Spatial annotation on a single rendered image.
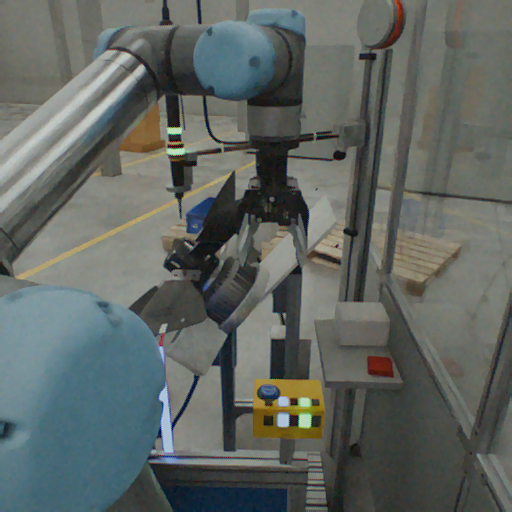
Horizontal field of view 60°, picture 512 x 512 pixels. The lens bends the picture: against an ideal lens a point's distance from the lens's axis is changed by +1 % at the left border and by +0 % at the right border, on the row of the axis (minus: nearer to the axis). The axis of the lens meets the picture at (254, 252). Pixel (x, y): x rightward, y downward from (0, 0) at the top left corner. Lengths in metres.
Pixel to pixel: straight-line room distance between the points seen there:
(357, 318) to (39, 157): 1.27
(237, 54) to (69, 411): 0.36
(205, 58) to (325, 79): 7.77
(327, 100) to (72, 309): 8.07
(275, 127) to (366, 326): 1.06
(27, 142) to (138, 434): 0.26
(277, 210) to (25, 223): 0.34
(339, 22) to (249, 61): 13.03
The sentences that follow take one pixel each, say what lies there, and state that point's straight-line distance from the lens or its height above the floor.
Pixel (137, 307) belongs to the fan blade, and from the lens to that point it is 1.48.
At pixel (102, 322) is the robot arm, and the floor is 1.66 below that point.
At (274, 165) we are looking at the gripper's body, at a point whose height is 1.65.
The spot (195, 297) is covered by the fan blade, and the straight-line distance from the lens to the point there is 1.21.
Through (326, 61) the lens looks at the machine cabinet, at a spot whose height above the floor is 1.69.
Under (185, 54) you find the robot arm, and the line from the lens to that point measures 0.52.
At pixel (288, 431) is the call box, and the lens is 1.08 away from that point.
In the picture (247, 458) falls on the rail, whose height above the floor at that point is 0.86.
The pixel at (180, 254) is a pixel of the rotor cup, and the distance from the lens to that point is 1.34.
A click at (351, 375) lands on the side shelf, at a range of 1.47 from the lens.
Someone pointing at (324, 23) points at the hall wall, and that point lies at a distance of 13.60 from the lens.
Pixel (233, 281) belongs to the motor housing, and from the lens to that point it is 1.34.
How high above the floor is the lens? 1.78
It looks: 24 degrees down
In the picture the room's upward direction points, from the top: straight up
